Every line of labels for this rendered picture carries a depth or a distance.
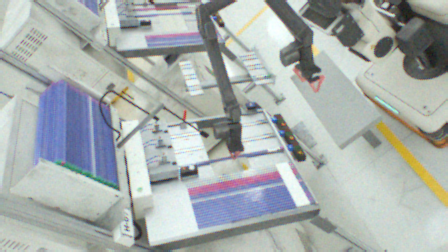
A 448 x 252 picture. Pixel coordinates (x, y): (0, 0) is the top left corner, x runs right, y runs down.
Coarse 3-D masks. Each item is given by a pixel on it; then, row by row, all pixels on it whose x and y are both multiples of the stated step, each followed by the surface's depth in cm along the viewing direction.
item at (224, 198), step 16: (224, 176) 182; (240, 176) 183; (256, 176) 183; (272, 176) 183; (288, 176) 184; (192, 192) 175; (208, 192) 175; (224, 192) 175; (240, 192) 176; (256, 192) 176; (272, 192) 176; (288, 192) 177; (304, 192) 177; (208, 208) 169; (224, 208) 169; (240, 208) 169; (256, 208) 169; (272, 208) 170; (288, 208) 170; (208, 224) 163
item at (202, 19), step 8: (216, 0) 173; (224, 0) 174; (232, 0) 175; (200, 8) 170; (208, 8) 171; (216, 8) 173; (200, 16) 170; (208, 16) 171; (200, 24) 173; (200, 32) 175
